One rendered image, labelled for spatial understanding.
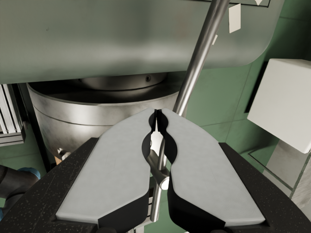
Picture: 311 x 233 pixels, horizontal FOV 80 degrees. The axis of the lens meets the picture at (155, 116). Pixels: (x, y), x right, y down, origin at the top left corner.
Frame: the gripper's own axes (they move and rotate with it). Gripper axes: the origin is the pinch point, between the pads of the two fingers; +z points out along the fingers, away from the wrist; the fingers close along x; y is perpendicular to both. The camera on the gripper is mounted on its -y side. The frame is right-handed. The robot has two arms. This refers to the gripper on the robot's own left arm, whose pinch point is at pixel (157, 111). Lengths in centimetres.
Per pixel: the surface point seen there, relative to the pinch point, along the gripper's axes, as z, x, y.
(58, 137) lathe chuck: 13.4, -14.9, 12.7
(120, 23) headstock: 10.3, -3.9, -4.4
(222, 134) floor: 189, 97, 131
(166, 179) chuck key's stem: 5.6, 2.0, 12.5
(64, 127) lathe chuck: 12.7, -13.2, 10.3
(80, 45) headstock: 8.9, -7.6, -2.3
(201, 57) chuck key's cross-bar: 4.7, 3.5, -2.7
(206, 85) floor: 173, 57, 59
